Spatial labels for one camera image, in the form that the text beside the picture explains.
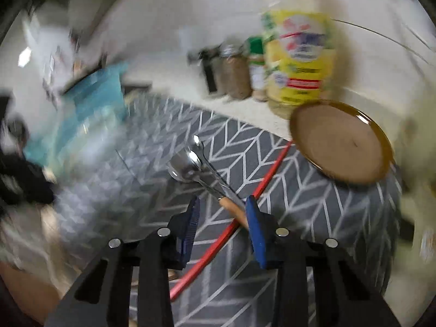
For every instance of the grey lid spice jar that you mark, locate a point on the grey lid spice jar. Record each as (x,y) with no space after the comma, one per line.
(235,75)

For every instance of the green lid spice jar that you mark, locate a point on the green lid spice jar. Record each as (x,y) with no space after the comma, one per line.
(257,71)

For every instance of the blue transparent plastic basin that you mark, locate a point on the blue transparent plastic basin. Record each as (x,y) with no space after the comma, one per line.
(92,102)

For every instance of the green glass electric kettle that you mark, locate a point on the green glass electric kettle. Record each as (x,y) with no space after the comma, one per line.
(420,136)

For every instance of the metal utensil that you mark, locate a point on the metal utensil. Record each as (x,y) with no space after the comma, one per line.
(199,150)

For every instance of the brown ceramic plate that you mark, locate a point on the brown ceramic plate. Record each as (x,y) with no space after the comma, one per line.
(340,143)

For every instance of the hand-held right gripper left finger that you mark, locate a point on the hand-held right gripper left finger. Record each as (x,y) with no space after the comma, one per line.
(189,231)

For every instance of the yellow dish soap bottle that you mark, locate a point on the yellow dish soap bottle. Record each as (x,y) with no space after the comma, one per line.
(296,58)

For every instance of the grey herringbone table mat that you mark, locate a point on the grey herringbone table mat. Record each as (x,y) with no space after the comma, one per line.
(306,211)

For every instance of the red plastic stick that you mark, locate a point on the red plastic stick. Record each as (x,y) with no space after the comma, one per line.
(218,242)

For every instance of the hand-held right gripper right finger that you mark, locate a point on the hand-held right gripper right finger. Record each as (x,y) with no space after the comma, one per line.
(257,235)

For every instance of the glass jar with white powder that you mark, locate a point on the glass jar with white powder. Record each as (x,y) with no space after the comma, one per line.
(207,71)

